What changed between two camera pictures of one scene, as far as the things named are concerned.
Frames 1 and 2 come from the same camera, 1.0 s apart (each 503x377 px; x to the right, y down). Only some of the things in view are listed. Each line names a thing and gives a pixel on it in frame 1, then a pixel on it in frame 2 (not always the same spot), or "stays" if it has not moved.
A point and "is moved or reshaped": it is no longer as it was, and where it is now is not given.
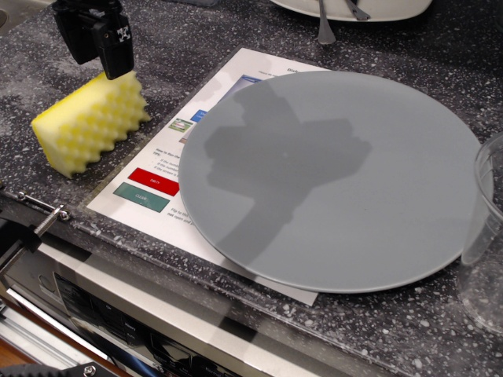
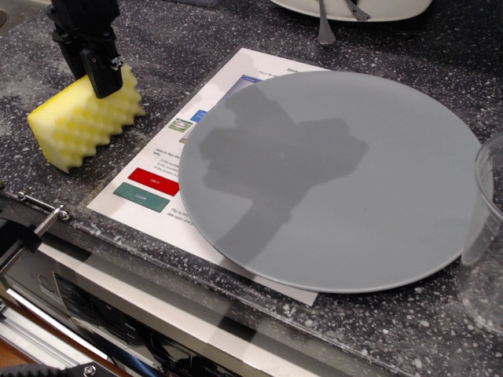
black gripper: (112, 35) -> (88, 25)
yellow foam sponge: (78, 127) is moved or reshaped
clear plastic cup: (482, 270) stays
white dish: (377, 10) stays
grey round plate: (339, 181) stays
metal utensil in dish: (359, 13) stays
